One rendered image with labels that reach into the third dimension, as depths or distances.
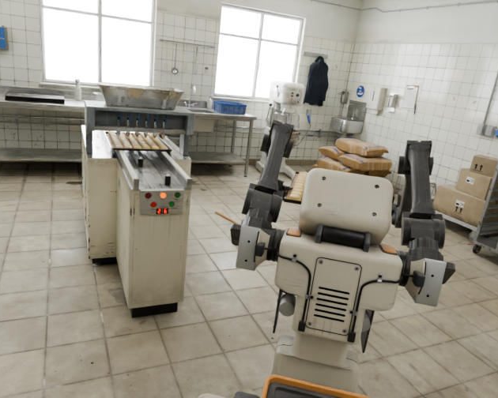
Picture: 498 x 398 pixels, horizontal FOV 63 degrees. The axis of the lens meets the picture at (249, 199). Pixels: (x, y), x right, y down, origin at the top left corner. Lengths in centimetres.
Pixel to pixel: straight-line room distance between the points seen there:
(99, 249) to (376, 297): 246
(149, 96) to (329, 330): 226
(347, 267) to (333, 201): 15
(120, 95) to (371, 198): 221
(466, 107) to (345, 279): 486
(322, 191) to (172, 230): 155
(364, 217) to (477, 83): 479
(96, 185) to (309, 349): 219
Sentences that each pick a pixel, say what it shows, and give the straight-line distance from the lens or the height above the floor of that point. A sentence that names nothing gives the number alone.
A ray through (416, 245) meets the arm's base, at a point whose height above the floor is 116.
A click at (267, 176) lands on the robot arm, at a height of 124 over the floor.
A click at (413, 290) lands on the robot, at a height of 108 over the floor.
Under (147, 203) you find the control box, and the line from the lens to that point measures 228.
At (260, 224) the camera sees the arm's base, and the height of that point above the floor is 116.
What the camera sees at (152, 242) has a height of 51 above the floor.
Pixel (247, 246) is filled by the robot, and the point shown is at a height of 111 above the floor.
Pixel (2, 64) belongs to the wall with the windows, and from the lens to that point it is 595.
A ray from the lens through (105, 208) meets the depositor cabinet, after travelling 303.
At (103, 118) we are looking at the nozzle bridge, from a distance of 296.
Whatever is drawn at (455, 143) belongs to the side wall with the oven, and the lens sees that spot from 574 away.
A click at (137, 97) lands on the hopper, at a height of 125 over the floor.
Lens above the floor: 154
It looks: 18 degrees down
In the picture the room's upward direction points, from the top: 7 degrees clockwise
